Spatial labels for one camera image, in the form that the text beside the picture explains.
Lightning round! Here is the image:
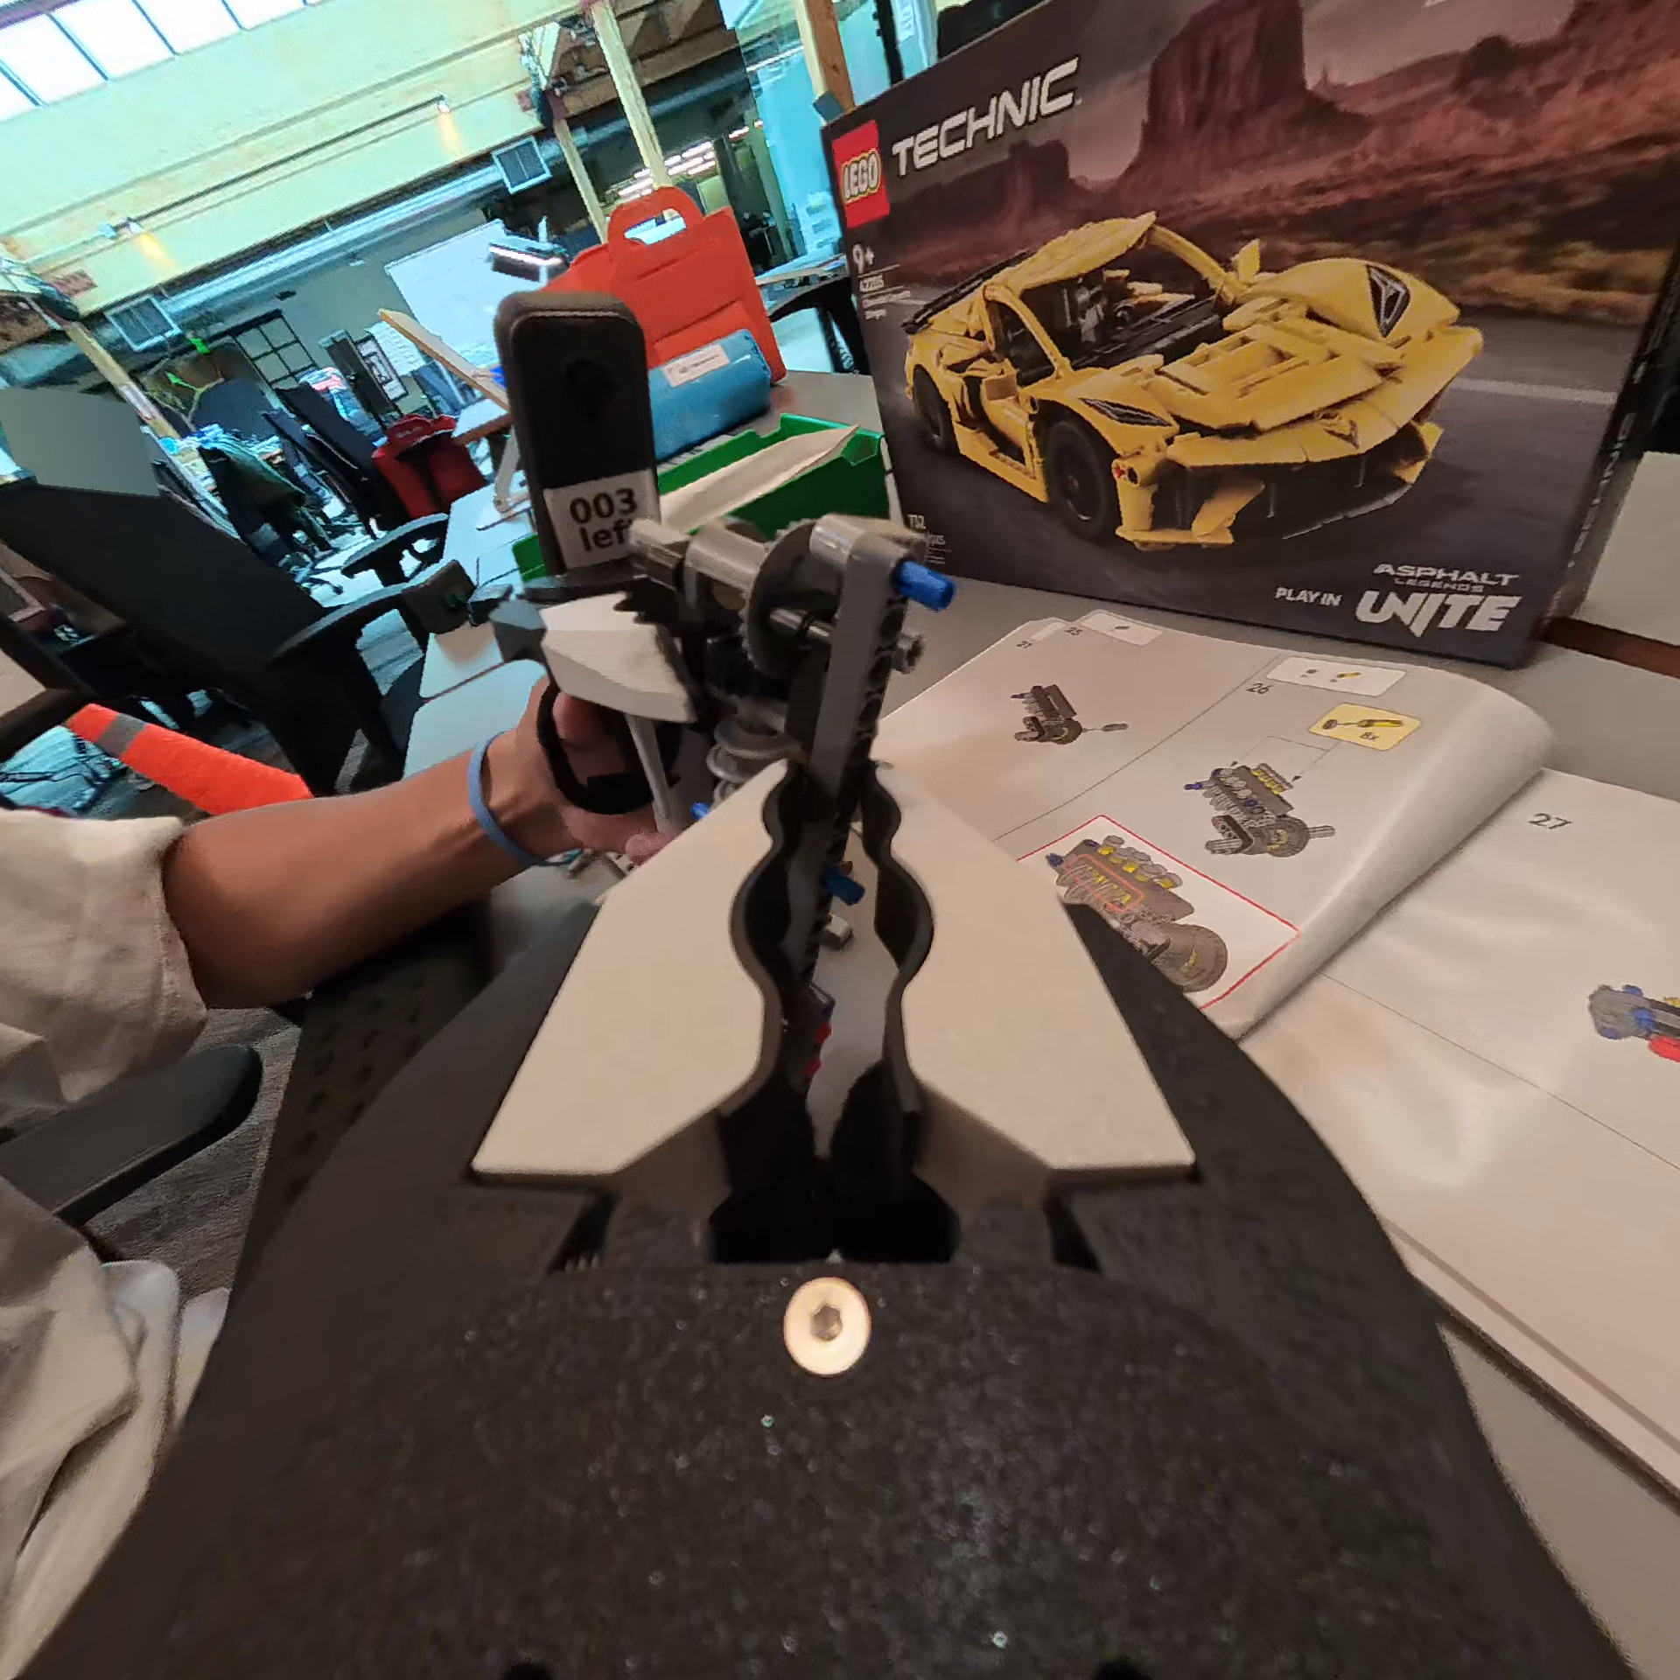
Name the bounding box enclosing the person's left forearm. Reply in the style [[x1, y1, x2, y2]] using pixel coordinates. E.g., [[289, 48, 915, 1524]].
[[164, 749, 494, 1012]]

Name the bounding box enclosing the blue wristband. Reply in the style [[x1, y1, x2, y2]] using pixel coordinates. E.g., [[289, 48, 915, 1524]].
[[468, 732, 544, 870]]

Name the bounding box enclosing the green plastic bin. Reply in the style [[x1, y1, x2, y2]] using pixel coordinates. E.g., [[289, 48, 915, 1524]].
[[513, 413, 897, 583]]

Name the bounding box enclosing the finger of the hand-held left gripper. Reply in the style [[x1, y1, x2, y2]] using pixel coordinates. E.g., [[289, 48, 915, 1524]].
[[537, 591, 701, 727]]

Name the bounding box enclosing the toy car set box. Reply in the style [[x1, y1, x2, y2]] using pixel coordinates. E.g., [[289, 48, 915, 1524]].
[[820, 0, 1680, 673]]

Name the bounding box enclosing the wooden stand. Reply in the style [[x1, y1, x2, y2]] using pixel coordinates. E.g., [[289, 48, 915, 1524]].
[[378, 309, 517, 517]]

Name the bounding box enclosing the black perforated pad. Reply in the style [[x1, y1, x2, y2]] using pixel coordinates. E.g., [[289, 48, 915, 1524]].
[[236, 906, 586, 1315]]

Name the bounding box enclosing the person's left hand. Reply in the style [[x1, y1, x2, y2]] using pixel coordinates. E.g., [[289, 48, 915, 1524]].
[[498, 683, 685, 870]]

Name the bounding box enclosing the building instruction booklet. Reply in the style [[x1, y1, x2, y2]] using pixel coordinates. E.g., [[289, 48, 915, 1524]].
[[873, 611, 1680, 1498]]

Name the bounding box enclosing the black chair armrest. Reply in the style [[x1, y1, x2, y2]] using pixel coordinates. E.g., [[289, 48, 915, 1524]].
[[0, 1042, 264, 1226]]

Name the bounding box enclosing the white paper sheet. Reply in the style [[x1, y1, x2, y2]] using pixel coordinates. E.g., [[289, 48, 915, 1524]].
[[657, 427, 858, 526]]

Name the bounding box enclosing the black office chair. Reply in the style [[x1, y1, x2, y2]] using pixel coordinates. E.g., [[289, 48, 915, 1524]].
[[0, 483, 454, 796]]

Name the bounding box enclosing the orange tote bag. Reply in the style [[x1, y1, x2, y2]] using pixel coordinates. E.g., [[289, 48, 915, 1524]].
[[544, 185, 779, 424]]

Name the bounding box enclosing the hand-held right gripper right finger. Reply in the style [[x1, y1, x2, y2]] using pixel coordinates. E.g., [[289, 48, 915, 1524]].
[[857, 770, 1199, 1187]]

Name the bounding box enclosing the blue rolled bundle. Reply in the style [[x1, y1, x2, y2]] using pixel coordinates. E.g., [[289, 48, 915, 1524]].
[[650, 328, 793, 465]]

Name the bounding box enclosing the whiteboard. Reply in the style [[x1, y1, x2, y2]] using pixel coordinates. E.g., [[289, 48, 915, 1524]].
[[384, 220, 542, 386]]

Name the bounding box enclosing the brick-built car chassis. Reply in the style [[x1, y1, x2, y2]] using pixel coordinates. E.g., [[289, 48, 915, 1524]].
[[622, 513, 960, 1093]]

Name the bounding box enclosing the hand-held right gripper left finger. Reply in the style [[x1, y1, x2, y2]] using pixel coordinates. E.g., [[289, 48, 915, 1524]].
[[471, 762, 842, 1190]]

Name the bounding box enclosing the orange padded bar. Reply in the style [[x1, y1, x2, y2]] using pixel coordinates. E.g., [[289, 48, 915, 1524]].
[[67, 702, 317, 819]]

